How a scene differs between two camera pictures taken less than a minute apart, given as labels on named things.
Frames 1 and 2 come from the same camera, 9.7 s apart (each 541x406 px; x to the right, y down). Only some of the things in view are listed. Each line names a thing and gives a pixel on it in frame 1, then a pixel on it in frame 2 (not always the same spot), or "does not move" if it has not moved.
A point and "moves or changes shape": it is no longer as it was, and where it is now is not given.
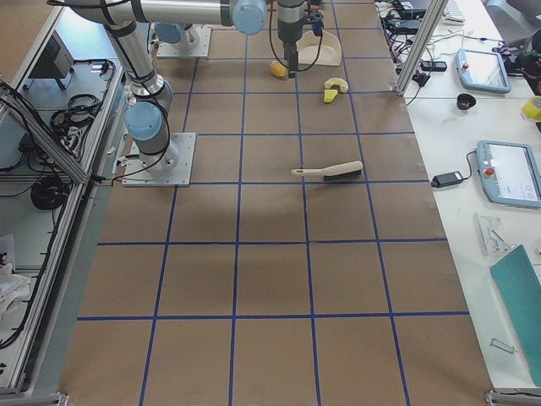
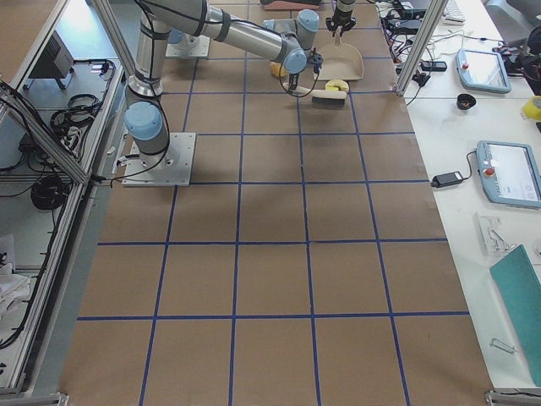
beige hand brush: (335, 172) to (319, 98)
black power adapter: (445, 179) does not move
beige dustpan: (308, 44) moves or changes shape
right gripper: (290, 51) to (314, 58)
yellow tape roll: (531, 111) does not move
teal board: (522, 290) does not move
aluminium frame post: (434, 13) does not move
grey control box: (55, 63) does not move
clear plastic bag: (492, 232) does not move
